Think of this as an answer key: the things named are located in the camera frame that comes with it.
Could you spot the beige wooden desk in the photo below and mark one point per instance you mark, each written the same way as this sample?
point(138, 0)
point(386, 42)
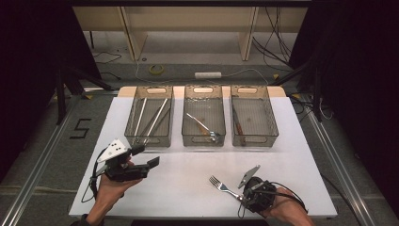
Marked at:
point(188, 19)

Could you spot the yellow tape roll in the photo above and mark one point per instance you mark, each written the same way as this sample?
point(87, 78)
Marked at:
point(150, 69)

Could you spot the smoky clear plastic bin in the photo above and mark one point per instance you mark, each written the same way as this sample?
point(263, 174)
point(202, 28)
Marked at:
point(216, 106)
point(260, 109)
point(131, 132)

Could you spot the aluminium floor rail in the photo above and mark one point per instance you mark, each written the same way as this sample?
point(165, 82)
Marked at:
point(348, 185)
point(31, 185)

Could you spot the white power strip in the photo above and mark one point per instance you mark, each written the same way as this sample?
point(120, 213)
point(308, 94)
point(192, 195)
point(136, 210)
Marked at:
point(208, 75)

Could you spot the person's right hand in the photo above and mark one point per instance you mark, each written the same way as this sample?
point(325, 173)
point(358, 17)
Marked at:
point(291, 207)

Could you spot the black metal stand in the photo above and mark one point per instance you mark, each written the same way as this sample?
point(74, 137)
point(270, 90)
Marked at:
point(60, 94)
point(317, 94)

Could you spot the black curtain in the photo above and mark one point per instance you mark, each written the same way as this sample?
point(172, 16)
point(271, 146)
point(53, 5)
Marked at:
point(28, 62)
point(360, 78)

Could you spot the white chopstick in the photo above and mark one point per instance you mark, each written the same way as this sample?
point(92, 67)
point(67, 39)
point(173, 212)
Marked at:
point(140, 116)
point(156, 117)

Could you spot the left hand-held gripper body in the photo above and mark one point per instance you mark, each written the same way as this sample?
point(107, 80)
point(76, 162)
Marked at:
point(114, 150)

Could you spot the person's left hand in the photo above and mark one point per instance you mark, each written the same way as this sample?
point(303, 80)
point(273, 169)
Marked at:
point(109, 191)

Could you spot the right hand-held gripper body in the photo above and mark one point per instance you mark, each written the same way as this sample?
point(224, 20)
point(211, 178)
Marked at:
point(263, 194)

